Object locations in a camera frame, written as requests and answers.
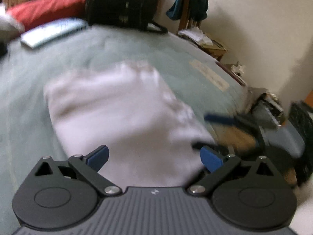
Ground white cloth on chair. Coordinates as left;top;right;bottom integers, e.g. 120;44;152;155
177;27;213;47

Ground green quilted bed cover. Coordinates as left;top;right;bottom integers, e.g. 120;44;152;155
1;25;247;234

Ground white printed sweatshirt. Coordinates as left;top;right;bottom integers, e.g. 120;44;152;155
44;61;214;188

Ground white crumpled paper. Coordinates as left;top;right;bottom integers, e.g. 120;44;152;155
231;61;245;76

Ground black backpack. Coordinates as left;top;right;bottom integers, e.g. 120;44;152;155
86;0;168;34

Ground wooden chair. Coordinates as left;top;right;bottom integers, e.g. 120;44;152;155
165;0;227;61

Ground light blue book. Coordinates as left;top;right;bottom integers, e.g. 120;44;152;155
21;18;87;49

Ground grey pillow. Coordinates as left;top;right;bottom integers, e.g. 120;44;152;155
0;3;24;41

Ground red blanket roll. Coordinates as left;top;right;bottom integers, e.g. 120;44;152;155
7;0;87;31

